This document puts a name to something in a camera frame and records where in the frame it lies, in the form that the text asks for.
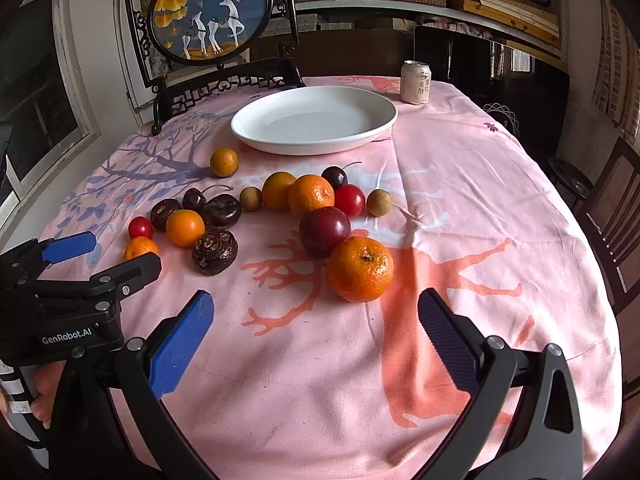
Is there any small mandarin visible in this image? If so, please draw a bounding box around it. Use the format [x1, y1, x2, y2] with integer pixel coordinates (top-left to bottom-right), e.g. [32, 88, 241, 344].
[122, 236, 160, 261]

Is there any red cherry tomato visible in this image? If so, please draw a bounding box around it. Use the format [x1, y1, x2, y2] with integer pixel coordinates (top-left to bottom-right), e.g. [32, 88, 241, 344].
[334, 184, 366, 218]
[128, 217, 154, 240]

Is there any dark water chestnut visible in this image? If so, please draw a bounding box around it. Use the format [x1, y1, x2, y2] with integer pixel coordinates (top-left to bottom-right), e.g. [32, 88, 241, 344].
[191, 229, 239, 275]
[202, 194, 243, 229]
[150, 198, 182, 232]

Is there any dark water chestnut front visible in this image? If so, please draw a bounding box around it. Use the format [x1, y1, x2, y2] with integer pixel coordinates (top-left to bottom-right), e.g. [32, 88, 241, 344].
[191, 229, 239, 275]

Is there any large front mandarin orange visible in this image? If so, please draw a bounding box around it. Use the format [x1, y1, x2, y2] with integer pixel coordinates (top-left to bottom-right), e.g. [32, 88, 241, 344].
[326, 236, 395, 304]

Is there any brown longan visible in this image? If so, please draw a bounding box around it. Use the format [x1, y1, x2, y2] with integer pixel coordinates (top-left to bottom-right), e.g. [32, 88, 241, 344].
[367, 188, 393, 217]
[240, 186, 262, 211]

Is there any dark red plum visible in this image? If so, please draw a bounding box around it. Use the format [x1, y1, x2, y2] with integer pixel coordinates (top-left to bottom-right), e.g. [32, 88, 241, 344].
[298, 207, 352, 258]

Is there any textured orange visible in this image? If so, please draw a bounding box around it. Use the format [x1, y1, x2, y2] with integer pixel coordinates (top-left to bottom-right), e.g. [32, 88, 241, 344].
[288, 174, 335, 218]

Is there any person's left hand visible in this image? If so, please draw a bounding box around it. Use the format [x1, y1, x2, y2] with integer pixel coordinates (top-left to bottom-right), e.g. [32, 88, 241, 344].
[30, 361, 66, 429]

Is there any dark cherry with stem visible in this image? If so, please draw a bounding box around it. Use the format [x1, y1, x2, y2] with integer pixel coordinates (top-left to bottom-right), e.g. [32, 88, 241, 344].
[182, 184, 233, 212]

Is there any dark water chestnut back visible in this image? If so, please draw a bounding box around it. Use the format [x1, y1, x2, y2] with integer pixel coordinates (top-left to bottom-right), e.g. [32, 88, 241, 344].
[202, 194, 243, 229]

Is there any pink patterned tablecloth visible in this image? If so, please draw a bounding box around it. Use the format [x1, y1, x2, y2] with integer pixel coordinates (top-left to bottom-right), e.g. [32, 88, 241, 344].
[43, 84, 622, 479]

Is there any small far orange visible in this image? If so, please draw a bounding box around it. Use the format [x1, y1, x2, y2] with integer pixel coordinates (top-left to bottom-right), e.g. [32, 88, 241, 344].
[209, 148, 240, 178]

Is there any smooth orange fruit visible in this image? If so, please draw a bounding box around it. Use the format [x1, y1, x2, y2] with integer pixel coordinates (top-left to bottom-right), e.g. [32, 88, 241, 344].
[262, 171, 296, 211]

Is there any black carved wooden chair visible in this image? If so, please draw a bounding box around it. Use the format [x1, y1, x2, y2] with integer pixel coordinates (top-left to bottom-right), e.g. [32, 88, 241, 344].
[151, 58, 305, 136]

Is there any brown wooden chair right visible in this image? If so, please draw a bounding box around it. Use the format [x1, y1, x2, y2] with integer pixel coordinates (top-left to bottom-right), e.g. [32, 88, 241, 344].
[577, 138, 639, 315]

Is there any white oval plate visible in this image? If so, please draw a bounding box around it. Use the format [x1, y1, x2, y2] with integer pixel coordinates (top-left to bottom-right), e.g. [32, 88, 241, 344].
[230, 86, 399, 156]

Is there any round deer painting screen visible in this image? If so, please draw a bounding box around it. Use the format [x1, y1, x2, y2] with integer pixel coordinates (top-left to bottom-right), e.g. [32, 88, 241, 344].
[124, 0, 296, 92]

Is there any pale beverage can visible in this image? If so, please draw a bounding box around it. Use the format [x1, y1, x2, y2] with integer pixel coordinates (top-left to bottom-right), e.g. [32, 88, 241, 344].
[400, 61, 432, 105]

